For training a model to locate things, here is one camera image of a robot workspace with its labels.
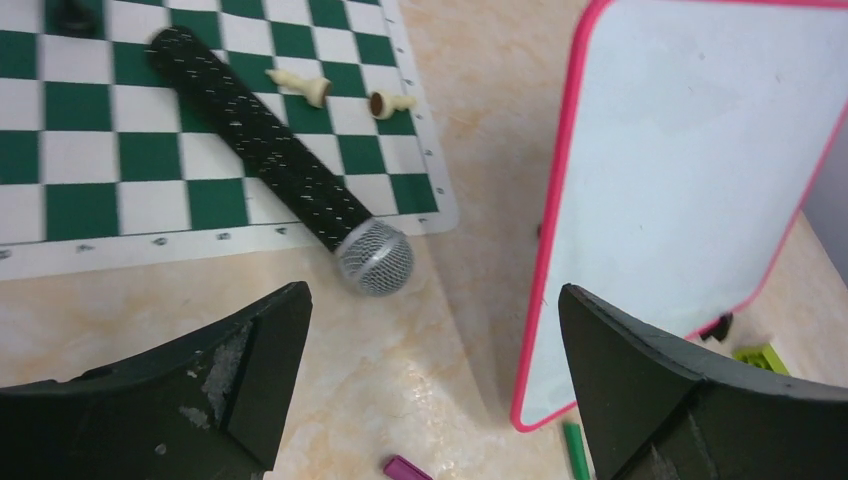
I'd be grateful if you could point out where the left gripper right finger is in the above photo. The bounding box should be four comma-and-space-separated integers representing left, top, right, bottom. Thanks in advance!
559, 284, 847, 479

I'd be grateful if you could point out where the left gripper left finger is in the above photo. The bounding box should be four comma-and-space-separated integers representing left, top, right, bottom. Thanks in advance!
1, 282, 313, 479

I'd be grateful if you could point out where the pink framed whiteboard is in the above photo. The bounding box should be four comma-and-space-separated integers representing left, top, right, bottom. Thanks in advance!
511, 1, 847, 432

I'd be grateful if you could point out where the right whiteboard stand foot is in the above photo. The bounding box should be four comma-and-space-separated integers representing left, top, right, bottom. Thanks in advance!
699, 312, 734, 342

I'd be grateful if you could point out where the lime green lego brick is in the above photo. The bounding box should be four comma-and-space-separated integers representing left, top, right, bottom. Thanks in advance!
732, 344, 791, 376

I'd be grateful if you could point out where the purple cap marker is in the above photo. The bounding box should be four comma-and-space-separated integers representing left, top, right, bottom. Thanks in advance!
383, 455, 433, 480

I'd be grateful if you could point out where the black microphone grey head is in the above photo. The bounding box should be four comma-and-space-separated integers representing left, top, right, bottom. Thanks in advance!
146, 26, 414, 297

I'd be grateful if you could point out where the green white chess mat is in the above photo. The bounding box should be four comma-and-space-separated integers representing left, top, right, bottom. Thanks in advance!
1, 1, 459, 280

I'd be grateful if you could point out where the black chess piece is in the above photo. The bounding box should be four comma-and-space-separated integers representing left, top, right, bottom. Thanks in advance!
52, 0, 98, 38

